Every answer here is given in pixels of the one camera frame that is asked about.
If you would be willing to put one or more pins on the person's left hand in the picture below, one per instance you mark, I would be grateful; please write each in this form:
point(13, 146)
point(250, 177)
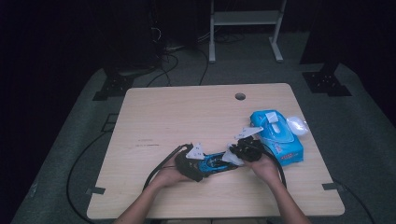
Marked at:
point(169, 179)

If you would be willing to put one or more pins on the dark equipment cabinet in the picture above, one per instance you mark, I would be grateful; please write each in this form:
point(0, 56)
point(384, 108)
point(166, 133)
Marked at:
point(134, 37)

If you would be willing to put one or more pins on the blue toy car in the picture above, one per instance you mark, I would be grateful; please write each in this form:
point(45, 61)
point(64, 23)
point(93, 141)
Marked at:
point(218, 165)

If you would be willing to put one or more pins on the white metal stand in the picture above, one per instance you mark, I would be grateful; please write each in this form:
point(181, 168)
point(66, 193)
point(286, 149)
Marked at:
point(246, 17)

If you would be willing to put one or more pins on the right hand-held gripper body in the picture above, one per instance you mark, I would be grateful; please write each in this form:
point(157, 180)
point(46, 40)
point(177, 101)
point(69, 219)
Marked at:
point(250, 151)

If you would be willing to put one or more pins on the person's right hand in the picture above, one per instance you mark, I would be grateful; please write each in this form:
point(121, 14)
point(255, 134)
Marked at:
point(266, 169)

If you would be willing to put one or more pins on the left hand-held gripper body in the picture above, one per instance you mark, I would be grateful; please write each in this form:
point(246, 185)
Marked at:
point(186, 166)

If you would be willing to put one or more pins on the white wet wipe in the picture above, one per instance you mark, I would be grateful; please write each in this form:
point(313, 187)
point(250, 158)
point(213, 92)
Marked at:
point(232, 159)

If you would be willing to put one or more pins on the gray tape strip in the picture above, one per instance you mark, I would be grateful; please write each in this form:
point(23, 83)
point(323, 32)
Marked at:
point(95, 190)
point(331, 186)

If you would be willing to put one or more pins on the blue wet wipes pack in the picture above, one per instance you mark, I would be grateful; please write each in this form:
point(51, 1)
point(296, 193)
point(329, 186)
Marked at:
point(280, 146)

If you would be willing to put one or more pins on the black stand base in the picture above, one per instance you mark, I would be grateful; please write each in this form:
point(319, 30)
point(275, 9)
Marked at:
point(113, 87)
point(325, 82)

